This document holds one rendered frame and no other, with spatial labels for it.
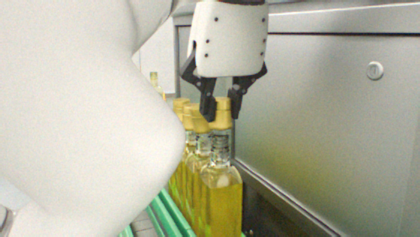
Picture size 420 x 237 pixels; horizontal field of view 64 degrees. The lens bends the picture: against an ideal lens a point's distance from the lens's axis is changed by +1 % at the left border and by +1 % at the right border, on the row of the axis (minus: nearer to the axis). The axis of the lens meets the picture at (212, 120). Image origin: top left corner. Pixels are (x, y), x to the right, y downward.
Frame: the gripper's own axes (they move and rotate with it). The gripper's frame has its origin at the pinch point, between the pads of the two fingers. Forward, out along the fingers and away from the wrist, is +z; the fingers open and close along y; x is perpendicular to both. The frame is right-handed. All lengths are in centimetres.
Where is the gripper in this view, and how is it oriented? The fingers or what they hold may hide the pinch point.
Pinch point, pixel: (220, 105)
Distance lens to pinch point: 49.3
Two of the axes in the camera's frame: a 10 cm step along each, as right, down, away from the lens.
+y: -9.1, 1.1, -4.0
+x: 4.0, 4.8, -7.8
